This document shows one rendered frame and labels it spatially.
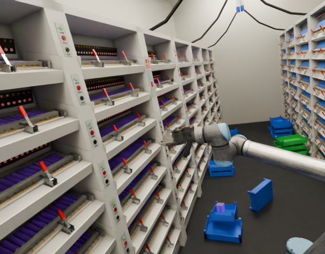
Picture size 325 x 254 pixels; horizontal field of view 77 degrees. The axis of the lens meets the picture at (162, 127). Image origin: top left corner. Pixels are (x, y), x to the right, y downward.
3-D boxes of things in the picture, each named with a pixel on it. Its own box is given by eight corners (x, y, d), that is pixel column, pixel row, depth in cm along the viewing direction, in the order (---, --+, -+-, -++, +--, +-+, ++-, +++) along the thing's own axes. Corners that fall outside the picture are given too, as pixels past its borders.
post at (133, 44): (187, 238, 182) (142, 27, 142) (184, 246, 174) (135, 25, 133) (166, 235, 190) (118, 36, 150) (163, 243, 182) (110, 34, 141)
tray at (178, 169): (191, 156, 225) (193, 145, 220) (175, 187, 171) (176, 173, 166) (174, 152, 231) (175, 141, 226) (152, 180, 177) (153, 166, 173)
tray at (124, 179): (161, 149, 154) (162, 137, 151) (116, 197, 100) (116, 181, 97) (137, 143, 160) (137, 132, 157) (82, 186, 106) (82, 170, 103)
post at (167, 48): (202, 192, 244) (173, 37, 204) (200, 197, 236) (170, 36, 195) (186, 192, 252) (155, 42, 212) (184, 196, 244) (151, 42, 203)
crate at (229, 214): (216, 208, 211) (215, 200, 212) (237, 210, 203) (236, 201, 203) (210, 220, 184) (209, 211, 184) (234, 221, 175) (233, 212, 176)
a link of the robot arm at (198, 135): (207, 139, 111) (204, 146, 102) (198, 140, 113) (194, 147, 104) (204, 123, 109) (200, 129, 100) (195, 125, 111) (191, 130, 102)
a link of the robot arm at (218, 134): (231, 144, 97) (226, 124, 95) (204, 147, 103) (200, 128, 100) (232, 138, 106) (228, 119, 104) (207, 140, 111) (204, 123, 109)
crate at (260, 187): (273, 197, 210) (265, 194, 216) (271, 180, 205) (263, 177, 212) (257, 212, 194) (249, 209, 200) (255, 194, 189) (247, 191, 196)
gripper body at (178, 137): (174, 127, 115) (195, 124, 110) (178, 141, 117) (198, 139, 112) (170, 131, 108) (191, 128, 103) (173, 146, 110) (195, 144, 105)
